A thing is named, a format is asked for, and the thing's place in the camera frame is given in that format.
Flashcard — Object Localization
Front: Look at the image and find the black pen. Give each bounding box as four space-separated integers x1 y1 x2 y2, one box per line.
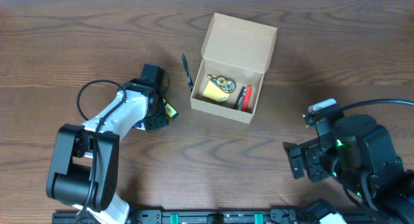
182 53 193 91

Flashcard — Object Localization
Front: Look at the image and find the yellow sticky note pad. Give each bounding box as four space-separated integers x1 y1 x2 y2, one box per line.
202 81 230 102

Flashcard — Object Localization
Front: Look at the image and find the red black stapler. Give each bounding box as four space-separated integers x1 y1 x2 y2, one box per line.
233 85 252 112

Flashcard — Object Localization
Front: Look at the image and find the brown cardboard box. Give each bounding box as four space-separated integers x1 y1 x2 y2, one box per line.
190 13 278 124

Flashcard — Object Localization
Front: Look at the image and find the correction tape dispenser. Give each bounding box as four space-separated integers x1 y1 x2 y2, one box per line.
207 74 236 93

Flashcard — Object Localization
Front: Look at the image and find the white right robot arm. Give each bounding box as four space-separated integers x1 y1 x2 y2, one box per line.
283 99 413 223

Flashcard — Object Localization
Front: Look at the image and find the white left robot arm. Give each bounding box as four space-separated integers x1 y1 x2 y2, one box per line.
45 63 169 223

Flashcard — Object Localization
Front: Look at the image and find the blue white staples box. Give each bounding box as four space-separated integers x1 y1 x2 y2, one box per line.
136 122 146 131

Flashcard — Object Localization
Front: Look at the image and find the yellow highlighter marker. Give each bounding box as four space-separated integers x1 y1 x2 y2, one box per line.
163 99 179 119

